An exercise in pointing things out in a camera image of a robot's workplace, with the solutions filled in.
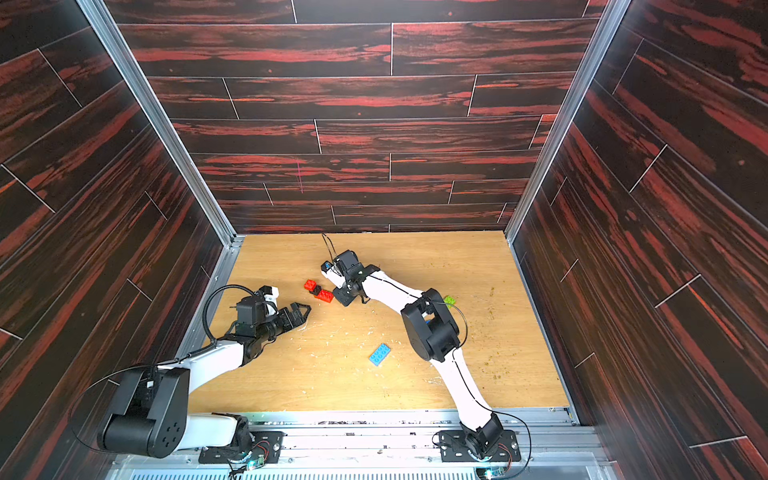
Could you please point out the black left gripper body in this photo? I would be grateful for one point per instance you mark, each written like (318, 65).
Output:
(268, 330)

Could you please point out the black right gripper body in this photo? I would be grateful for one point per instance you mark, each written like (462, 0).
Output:
(344, 288)

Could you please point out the red 2x4 lego brick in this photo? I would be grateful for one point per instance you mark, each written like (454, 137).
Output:
(325, 296)

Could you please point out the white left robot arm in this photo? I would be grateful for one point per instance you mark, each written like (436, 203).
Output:
(149, 413)

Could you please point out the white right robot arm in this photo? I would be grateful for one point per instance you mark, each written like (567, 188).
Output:
(434, 335)

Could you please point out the light blue lego plate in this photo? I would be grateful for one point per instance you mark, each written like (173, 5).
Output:
(379, 354)

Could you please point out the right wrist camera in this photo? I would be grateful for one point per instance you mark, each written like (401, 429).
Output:
(347, 264)

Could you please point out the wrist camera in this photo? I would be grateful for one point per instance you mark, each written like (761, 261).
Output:
(347, 264)
(253, 311)

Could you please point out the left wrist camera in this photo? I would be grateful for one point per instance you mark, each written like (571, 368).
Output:
(253, 311)

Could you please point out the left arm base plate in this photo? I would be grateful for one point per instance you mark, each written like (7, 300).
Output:
(255, 450)

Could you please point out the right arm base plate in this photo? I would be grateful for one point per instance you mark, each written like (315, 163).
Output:
(455, 446)

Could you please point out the aluminium corner post left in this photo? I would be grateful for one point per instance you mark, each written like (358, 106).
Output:
(110, 36)

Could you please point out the aluminium corner post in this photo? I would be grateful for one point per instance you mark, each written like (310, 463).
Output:
(606, 29)
(110, 36)

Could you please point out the aluminium front rail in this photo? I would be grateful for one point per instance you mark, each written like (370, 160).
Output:
(402, 444)

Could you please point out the aluminium corner post right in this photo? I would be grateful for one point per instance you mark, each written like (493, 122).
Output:
(606, 29)

